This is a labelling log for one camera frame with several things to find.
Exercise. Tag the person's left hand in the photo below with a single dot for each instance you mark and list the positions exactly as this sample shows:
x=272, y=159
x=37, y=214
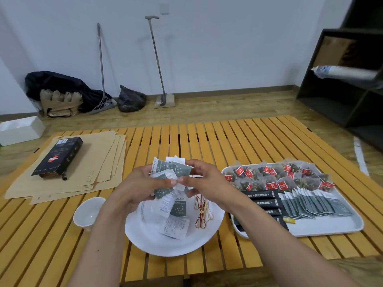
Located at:
x=134, y=188

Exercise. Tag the person's right hand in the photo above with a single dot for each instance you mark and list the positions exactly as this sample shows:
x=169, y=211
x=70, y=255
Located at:
x=212, y=185

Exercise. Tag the bunch of tan rubber bands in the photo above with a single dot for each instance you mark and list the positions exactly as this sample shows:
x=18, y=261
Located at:
x=202, y=215

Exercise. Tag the black stick sachets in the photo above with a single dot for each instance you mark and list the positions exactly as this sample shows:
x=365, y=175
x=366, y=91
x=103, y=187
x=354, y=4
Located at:
x=266, y=203

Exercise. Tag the row of tea bags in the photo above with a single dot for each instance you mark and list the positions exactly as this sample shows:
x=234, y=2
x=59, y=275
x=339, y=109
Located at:
x=284, y=176

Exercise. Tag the yellow sachet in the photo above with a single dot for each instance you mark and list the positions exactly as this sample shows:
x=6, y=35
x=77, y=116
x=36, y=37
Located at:
x=289, y=220

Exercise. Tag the grey white square sachets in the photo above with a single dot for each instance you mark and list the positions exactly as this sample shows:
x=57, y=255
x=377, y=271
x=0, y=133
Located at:
x=317, y=204

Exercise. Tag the white plastic tray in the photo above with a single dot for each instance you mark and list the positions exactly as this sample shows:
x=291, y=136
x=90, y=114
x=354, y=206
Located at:
x=329, y=227

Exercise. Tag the person's left forearm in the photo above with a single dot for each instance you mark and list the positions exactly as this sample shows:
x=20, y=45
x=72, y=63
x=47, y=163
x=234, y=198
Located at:
x=101, y=251

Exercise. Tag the person's right forearm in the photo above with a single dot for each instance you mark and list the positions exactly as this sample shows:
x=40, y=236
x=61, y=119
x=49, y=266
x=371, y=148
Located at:
x=287, y=251

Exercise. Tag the stack of brown envelopes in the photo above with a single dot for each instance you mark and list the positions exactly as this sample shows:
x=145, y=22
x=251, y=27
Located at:
x=95, y=164

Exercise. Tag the white round bowl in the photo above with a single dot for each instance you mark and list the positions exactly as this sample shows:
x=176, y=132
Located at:
x=143, y=233

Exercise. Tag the white teacup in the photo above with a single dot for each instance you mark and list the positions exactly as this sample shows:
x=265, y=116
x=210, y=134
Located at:
x=88, y=212

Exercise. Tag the black cardboard box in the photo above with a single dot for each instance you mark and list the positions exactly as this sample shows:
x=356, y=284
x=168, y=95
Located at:
x=58, y=156

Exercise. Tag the small black garbage bag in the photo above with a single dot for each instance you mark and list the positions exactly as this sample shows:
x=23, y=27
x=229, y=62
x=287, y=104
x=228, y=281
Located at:
x=131, y=100

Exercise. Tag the large black bag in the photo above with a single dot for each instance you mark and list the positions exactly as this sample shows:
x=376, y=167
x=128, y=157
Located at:
x=57, y=80

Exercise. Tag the black shelf unit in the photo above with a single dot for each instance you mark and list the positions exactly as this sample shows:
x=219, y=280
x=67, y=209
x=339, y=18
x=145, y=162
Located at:
x=329, y=98

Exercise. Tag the white floor tape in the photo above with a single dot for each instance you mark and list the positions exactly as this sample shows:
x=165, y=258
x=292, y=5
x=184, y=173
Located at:
x=360, y=155

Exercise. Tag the sleeve of white paper cups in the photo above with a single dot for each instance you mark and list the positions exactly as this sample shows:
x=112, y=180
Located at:
x=347, y=73

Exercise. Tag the brown cardboard box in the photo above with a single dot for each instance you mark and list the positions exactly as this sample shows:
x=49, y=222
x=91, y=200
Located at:
x=329, y=52

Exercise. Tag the white wall plate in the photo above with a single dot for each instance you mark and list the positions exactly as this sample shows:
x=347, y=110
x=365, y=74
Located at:
x=164, y=8

